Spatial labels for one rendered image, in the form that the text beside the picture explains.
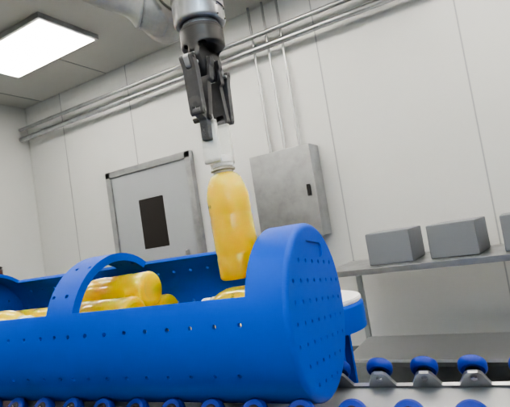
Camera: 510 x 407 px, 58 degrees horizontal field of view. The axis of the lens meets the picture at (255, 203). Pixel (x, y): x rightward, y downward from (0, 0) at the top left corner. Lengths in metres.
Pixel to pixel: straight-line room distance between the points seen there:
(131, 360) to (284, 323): 0.28
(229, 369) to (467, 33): 3.69
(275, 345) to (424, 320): 3.48
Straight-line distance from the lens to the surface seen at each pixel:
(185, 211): 4.93
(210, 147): 0.76
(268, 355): 0.68
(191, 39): 0.81
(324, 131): 4.25
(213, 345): 0.71
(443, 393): 0.86
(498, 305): 4.02
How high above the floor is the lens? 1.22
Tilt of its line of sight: 4 degrees up
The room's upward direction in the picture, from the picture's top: 9 degrees counter-clockwise
